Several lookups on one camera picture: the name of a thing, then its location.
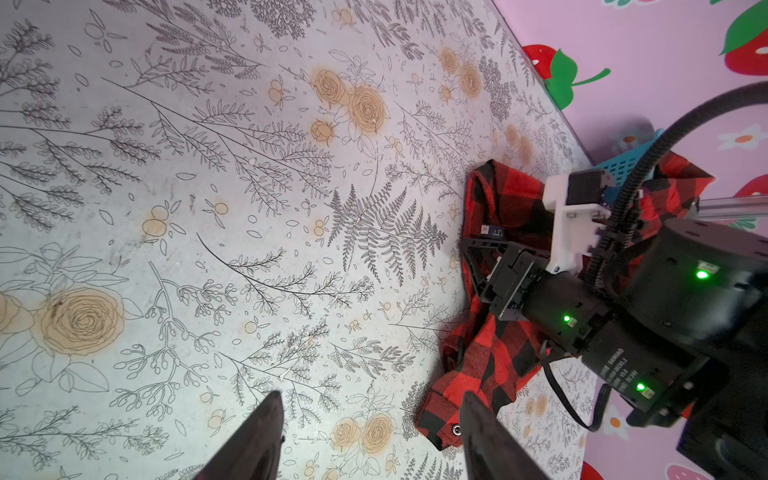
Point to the red black plaid shirt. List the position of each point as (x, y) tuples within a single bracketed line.
[(496, 359)]

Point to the teal plastic basket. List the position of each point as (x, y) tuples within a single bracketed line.
[(620, 167)]

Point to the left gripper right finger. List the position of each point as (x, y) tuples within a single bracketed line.
[(490, 451)]

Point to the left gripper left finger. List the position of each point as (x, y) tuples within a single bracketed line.
[(253, 451)]

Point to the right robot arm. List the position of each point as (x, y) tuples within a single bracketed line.
[(678, 327)]

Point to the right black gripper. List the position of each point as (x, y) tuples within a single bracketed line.
[(512, 280)]

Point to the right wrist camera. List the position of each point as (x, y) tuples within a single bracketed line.
[(577, 202)]

